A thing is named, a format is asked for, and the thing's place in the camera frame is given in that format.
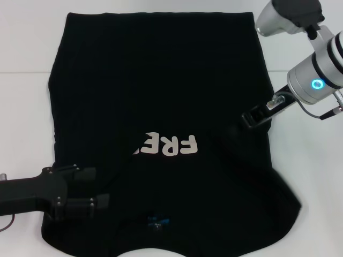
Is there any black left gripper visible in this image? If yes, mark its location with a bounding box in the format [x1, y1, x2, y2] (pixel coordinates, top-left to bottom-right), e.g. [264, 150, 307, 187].
[0, 164, 111, 221]

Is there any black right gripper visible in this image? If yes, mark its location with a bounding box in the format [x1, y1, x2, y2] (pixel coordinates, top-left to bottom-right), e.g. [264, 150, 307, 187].
[241, 85, 299, 130]

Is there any black shirt with FREE print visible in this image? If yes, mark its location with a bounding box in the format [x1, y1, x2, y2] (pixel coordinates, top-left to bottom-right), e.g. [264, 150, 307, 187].
[41, 11, 303, 257]

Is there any right gripper cable with connector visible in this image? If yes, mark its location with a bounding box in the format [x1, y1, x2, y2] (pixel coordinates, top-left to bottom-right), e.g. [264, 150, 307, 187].
[267, 90, 343, 121]

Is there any gripper cable with connector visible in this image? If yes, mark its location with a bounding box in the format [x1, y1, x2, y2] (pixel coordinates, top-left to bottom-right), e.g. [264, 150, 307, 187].
[0, 172, 17, 232]
[267, 90, 343, 121]

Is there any left gripper cable with connector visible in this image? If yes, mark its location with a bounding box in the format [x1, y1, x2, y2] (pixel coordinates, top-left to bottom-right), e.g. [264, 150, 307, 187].
[0, 172, 17, 232]

